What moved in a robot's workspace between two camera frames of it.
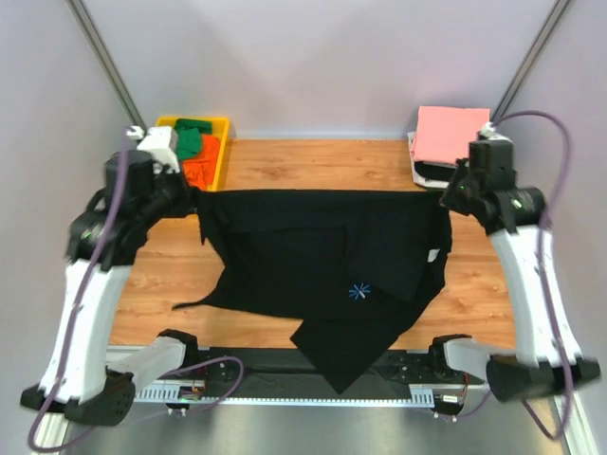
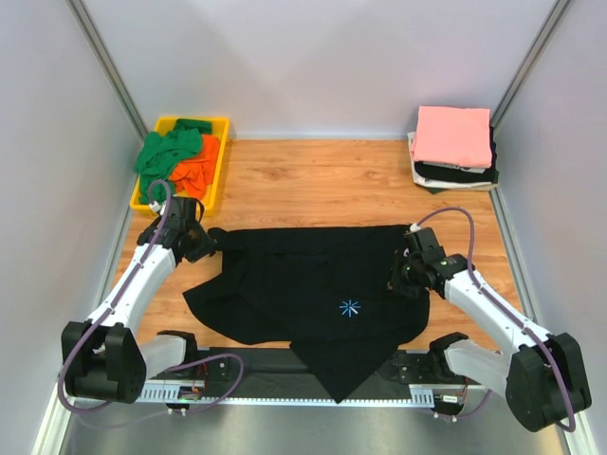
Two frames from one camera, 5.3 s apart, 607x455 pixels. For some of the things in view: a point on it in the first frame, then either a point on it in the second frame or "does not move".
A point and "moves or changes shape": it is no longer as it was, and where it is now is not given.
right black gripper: (448, 199) to (400, 258)
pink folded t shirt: (444, 133) does not move
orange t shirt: (200, 171) does not move
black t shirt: (345, 263) moves or changes shape
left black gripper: (190, 194) to (205, 247)
